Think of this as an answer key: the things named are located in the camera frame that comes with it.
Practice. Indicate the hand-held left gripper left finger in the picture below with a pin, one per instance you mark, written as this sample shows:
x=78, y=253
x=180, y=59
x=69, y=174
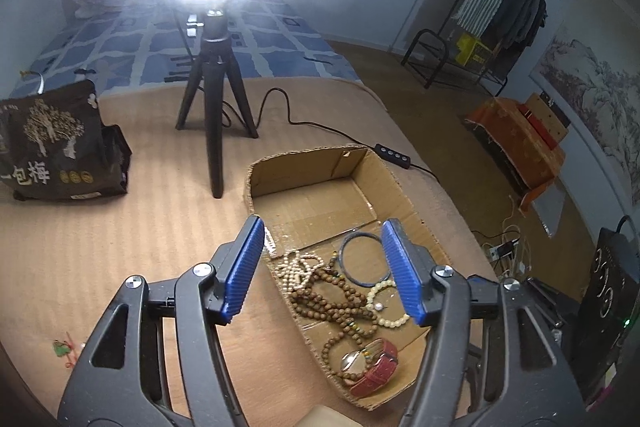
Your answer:
x=242, y=272

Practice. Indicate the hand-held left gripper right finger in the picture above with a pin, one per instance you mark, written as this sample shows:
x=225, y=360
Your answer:
x=402, y=277

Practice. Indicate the black bangle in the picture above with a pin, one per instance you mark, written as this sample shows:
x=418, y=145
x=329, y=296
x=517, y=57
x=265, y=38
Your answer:
x=341, y=257

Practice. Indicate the cardboard box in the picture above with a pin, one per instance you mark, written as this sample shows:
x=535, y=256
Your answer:
x=310, y=202

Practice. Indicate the power strip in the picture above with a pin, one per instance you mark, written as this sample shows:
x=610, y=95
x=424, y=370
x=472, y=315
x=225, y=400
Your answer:
x=502, y=252

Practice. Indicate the black inline light remote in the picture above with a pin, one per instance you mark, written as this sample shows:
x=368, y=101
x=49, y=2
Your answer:
x=394, y=155

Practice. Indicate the black tripod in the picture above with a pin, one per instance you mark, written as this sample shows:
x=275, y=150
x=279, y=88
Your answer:
x=215, y=132

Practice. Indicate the red box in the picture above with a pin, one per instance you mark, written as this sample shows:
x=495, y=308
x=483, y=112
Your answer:
x=537, y=127

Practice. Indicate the black speaker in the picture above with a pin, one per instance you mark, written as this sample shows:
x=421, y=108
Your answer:
x=610, y=277

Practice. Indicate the wooden board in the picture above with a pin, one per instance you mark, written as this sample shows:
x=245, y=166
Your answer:
x=556, y=122

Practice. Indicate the blue patterned bedsheet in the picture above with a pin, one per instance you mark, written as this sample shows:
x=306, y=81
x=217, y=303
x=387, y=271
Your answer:
x=280, y=57

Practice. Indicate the dark snack bag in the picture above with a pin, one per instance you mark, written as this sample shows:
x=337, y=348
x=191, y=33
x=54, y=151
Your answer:
x=55, y=147

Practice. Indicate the yellow box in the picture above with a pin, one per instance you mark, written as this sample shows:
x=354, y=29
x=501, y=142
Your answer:
x=472, y=52

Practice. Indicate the black metal shoe rack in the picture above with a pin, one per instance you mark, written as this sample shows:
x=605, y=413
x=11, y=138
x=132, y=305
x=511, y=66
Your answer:
x=425, y=34

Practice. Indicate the hanging dark clothes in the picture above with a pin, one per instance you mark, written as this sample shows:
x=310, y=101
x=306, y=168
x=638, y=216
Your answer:
x=520, y=12

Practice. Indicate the landscape wall poster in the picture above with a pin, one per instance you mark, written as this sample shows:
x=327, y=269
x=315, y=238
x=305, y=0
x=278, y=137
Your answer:
x=600, y=97

